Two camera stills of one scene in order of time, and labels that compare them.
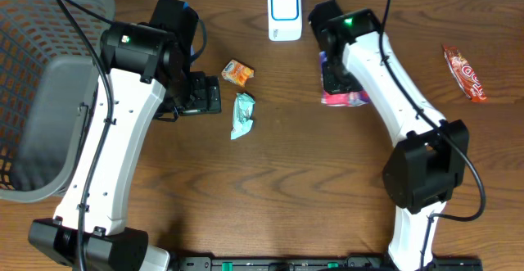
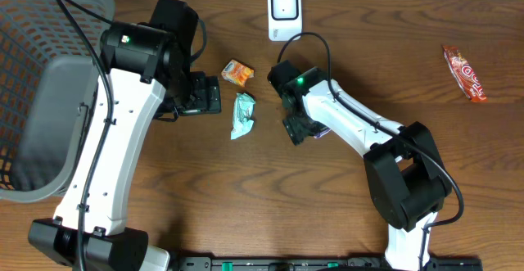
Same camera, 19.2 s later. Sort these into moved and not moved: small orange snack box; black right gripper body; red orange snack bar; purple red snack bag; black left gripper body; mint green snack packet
Moved: black right gripper body; purple red snack bag
Not moved: black left gripper body; red orange snack bar; small orange snack box; mint green snack packet
